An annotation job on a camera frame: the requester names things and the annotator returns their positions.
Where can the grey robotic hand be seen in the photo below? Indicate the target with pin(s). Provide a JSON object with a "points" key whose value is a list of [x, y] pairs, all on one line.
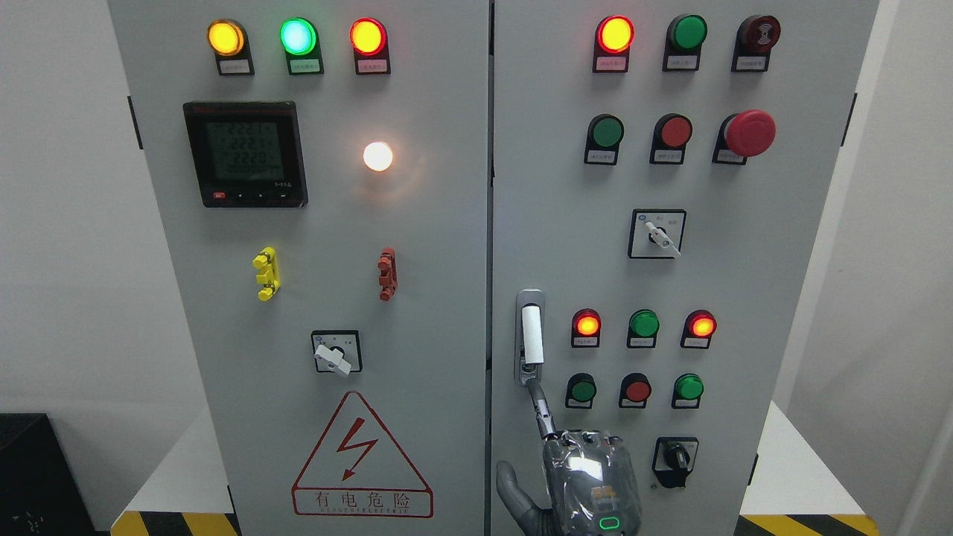
{"points": [[590, 479]]}

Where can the silver cabinet door handle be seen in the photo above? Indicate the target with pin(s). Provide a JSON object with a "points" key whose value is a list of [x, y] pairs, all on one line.
{"points": [[529, 335]]}

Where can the grey right cabinet door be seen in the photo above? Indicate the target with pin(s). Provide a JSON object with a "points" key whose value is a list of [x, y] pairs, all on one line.
{"points": [[563, 227]]}

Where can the grey cabinet door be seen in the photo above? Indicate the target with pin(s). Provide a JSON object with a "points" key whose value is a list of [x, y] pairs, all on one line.
{"points": [[423, 352], [563, 227]]}

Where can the grey left cabinet door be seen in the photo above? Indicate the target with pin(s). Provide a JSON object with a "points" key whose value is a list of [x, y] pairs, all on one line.
{"points": [[423, 352]]}

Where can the red push button lower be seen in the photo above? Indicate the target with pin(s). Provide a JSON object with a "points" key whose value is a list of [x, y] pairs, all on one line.
{"points": [[634, 391]]}

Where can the red push button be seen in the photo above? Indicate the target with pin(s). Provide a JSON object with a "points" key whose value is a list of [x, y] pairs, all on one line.
{"points": [[670, 137], [634, 391]]}

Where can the green push button lower right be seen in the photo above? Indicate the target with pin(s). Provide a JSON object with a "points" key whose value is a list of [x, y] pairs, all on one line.
{"points": [[687, 391]]}

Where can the red lit indicator middle left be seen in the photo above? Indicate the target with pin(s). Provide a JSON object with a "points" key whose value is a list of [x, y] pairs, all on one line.
{"points": [[585, 332]]}

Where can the red lit indicator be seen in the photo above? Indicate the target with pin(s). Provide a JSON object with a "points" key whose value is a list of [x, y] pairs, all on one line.
{"points": [[698, 330], [585, 332], [611, 44]]}

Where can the green indicator middle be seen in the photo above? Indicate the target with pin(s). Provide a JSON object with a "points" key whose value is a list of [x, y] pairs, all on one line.
{"points": [[643, 327]]}

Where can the red lit indicator middle right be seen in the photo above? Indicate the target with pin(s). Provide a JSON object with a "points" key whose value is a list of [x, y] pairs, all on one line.
{"points": [[698, 330]]}

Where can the white platform with hazard stripes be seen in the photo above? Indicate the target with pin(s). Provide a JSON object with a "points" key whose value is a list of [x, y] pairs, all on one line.
{"points": [[792, 491]]}

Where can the red electric hazard warning sign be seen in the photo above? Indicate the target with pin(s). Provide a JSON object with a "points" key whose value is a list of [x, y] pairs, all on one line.
{"points": [[357, 468]]}

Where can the red terminal connector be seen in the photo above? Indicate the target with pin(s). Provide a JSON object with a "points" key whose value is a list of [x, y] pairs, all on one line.
{"points": [[387, 279]]}

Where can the green push button upper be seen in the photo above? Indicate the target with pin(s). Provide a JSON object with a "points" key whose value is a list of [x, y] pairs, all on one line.
{"points": [[603, 139]]}

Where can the red push button upper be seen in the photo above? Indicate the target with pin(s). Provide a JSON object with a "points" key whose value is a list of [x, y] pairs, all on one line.
{"points": [[670, 137]]}

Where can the red emergency stop button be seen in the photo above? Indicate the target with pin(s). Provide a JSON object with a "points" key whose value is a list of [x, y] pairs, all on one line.
{"points": [[743, 135]]}

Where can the white glowing indicator lamp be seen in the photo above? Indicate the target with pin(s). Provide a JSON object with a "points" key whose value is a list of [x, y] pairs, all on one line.
{"points": [[378, 156]]}

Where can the yellow terminal connector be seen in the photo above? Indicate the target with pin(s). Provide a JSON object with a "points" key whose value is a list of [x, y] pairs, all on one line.
{"points": [[265, 262]]}

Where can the red lit indicator top right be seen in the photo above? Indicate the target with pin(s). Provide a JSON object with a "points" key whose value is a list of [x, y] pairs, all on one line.
{"points": [[611, 44]]}

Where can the green indicator top right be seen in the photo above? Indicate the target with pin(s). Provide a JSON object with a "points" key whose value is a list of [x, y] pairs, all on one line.
{"points": [[683, 42]]}

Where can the black digital power meter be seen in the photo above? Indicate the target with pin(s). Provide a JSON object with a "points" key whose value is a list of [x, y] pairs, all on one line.
{"points": [[247, 154]]}

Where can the dark red buzzer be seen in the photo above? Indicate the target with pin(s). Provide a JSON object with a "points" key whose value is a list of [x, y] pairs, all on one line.
{"points": [[755, 39]]}

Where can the red ringed indicator light left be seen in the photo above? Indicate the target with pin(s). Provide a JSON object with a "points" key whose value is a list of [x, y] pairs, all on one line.
{"points": [[371, 47]]}

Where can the green lit indicator light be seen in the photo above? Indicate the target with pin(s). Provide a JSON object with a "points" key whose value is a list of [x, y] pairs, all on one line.
{"points": [[301, 45]]}

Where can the black box bottom left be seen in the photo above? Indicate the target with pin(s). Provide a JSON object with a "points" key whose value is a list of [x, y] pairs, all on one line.
{"points": [[39, 496]]}

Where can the yellow indicator light top left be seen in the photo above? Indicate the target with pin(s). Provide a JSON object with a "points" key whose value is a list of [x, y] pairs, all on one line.
{"points": [[229, 42]]}

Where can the black lower selector switch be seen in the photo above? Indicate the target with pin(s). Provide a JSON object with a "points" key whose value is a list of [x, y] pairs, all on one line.
{"points": [[674, 460]]}

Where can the upper right selector switch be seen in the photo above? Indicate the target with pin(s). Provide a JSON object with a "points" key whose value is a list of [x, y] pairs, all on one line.
{"points": [[656, 233]]}

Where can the left door selector switch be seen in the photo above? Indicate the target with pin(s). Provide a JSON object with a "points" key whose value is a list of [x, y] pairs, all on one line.
{"points": [[337, 352]]}

